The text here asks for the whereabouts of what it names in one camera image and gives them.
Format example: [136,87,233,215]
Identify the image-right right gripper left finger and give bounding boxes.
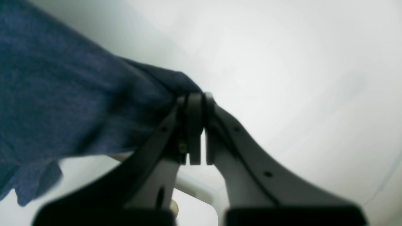
[33,93,204,226]

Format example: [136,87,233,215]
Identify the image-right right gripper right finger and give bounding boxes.
[203,93,367,226]

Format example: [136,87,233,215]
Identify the dark blue T-shirt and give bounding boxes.
[0,0,201,207]

